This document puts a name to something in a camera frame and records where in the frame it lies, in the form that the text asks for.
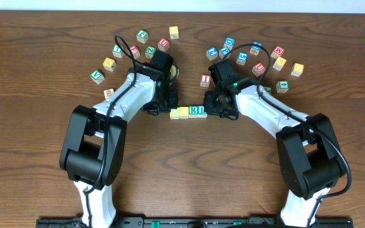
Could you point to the red letter U block right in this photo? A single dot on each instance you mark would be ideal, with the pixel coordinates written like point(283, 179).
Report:
point(258, 69)

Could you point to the yellow block far right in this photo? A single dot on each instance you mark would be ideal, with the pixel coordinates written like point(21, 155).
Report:
point(297, 69)

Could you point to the red letter M block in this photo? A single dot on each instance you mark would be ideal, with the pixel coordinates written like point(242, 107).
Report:
point(277, 52)

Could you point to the yellow letter K block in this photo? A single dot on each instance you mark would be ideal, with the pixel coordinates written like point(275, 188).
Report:
point(109, 64)

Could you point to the green letter j block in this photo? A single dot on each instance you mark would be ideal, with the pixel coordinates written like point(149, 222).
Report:
point(142, 36)
point(267, 89)

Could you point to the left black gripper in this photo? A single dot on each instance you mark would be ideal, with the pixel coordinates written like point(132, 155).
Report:
point(168, 103)

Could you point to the blue letter P block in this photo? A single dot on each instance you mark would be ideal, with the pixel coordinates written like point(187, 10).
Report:
point(224, 53)

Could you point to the yellow block centre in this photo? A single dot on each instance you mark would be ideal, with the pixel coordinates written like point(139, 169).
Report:
point(173, 72)

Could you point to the yellow letter X block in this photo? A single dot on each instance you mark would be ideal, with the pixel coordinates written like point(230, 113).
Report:
point(279, 63)

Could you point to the blue letter L block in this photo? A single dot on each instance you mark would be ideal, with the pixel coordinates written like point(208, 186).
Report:
point(201, 112)

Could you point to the blue number 5 block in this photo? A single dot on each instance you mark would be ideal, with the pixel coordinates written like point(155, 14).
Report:
point(241, 58)

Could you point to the green number 7 block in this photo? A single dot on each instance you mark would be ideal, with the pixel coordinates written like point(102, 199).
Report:
point(117, 52)

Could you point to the blue letter D block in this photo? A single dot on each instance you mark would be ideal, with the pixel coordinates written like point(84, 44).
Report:
point(229, 42)

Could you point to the red letter I block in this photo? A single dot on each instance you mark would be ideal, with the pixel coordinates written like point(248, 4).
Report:
point(205, 80)

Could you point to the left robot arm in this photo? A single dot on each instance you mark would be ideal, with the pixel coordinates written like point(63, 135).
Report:
point(94, 144)

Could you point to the red letter u block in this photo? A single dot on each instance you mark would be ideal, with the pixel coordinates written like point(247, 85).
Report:
point(163, 44)
point(258, 69)

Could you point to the red letter E block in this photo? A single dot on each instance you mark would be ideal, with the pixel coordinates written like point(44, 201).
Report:
point(135, 52)

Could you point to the green number 4 block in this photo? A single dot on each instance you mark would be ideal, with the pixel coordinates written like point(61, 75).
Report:
point(282, 86)

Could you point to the green letter V block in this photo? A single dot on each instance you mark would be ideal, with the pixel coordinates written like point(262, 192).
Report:
point(97, 76)

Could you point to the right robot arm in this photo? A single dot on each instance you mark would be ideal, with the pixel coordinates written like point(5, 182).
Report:
point(311, 161)

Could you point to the yellow letter C block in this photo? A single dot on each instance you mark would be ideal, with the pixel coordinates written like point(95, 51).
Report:
point(174, 113)

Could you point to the green letter R block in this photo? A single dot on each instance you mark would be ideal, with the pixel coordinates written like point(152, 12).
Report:
point(193, 111)

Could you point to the blue number 2 block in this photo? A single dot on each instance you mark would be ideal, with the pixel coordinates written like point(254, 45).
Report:
point(212, 53)

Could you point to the green letter J block top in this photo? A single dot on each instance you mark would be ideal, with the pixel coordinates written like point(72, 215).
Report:
point(142, 36)

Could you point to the natural wooden picture block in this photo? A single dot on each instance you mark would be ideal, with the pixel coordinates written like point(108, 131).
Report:
point(108, 93)

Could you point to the red letter U block left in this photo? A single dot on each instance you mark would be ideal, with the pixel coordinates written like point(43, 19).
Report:
point(163, 44)

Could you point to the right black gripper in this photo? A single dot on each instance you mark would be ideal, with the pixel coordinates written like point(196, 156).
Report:
point(214, 107)

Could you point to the yellow block top row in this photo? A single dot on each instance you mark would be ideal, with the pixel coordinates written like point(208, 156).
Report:
point(174, 32)

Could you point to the green letter J block right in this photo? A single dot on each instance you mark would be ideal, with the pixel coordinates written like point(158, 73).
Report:
point(267, 89)

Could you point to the yellow letter O block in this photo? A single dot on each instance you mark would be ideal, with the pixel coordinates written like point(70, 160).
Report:
point(183, 112)

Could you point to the green letter Z block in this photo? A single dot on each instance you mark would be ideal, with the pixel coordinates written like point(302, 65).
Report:
point(150, 51)

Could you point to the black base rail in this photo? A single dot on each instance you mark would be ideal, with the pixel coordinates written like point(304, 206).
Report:
point(139, 222)

